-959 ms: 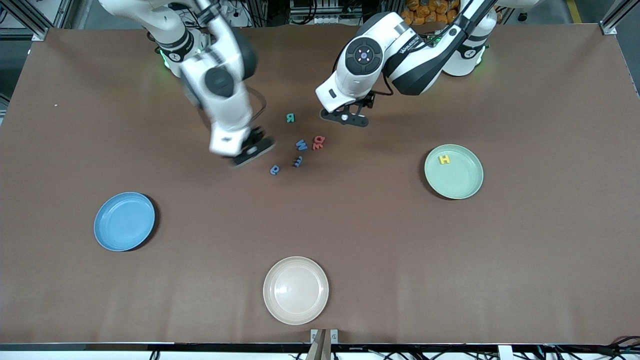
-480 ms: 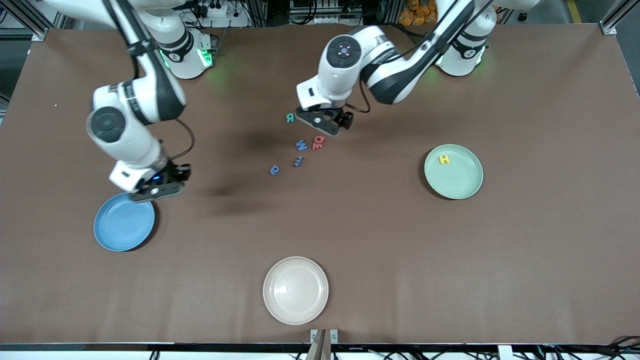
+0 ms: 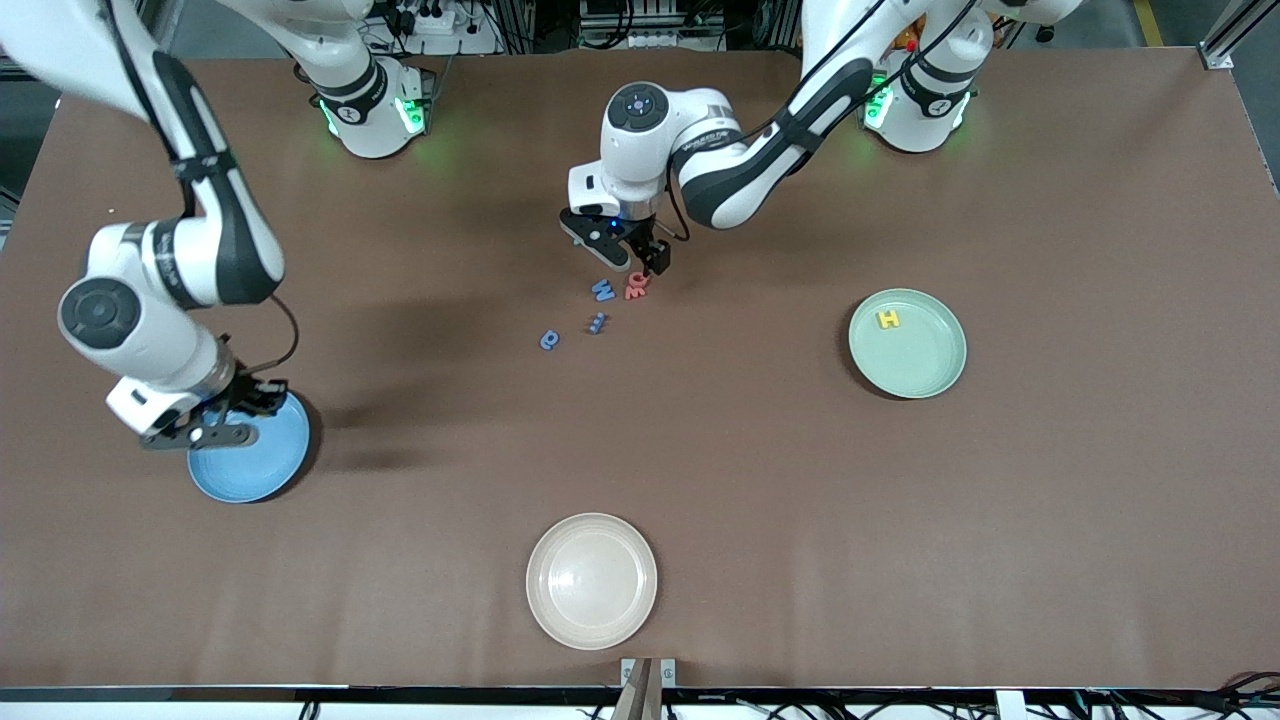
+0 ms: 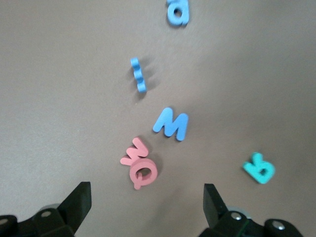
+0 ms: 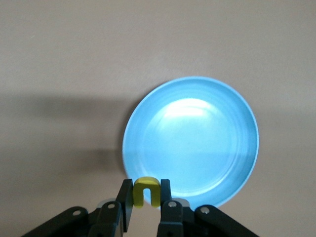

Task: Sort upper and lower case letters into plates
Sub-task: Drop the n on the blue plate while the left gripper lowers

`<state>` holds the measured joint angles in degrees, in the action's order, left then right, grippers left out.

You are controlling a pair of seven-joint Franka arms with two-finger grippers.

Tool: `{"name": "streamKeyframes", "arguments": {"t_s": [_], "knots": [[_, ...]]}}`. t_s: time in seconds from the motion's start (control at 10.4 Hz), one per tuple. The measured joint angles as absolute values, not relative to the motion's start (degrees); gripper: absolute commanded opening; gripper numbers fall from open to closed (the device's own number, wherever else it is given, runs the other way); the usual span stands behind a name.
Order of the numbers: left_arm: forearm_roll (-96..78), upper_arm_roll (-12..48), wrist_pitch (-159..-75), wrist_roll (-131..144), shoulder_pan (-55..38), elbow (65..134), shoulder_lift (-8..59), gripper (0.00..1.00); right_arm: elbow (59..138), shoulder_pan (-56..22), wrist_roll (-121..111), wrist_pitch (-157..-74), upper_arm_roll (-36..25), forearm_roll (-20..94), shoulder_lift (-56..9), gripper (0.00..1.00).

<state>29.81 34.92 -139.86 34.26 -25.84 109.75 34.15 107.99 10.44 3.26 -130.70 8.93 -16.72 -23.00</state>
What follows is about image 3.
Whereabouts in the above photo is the blue round plate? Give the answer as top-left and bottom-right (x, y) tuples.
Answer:
(187, 390), (312, 504)

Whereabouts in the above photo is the dark equipment rack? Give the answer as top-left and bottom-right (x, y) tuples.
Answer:
(578, 0), (729, 51)

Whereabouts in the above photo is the white power strip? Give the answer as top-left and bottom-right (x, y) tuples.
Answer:
(393, 3), (458, 36)

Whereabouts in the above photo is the pale green round plate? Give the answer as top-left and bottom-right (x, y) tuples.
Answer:
(848, 288), (968, 400)

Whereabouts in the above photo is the beige round plate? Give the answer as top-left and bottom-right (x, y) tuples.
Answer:
(526, 513), (659, 651)

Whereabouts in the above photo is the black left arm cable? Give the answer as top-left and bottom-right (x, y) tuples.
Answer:
(660, 0), (901, 246)

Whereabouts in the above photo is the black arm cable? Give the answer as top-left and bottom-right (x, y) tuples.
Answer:
(660, 0), (901, 246)
(100, 0), (301, 381)

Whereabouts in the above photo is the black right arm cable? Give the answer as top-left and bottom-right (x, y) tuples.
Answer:
(100, 0), (301, 381)

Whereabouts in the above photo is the metal table edge bracket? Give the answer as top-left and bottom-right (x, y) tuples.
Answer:
(620, 657), (678, 720)

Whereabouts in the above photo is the aluminium frame post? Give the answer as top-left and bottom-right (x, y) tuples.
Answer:
(1200, 0), (1280, 71)

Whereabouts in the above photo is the black cable bundle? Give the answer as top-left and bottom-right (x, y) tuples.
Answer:
(1090, 672), (1280, 720)

